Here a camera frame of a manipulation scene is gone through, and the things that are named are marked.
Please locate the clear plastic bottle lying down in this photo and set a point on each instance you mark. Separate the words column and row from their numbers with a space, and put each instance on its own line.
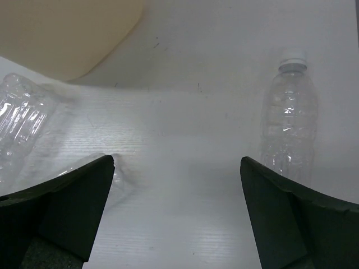
column 25, row 110

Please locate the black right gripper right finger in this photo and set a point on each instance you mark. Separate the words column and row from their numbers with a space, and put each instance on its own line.
column 295, row 226

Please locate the clear bottle with white cap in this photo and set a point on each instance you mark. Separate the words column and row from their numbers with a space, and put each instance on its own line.
column 289, row 119

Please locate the beige plastic bin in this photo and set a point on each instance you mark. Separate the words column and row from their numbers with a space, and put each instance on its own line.
column 64, row 40

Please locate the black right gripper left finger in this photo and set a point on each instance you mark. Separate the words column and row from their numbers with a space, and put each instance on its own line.
column 54, row 224

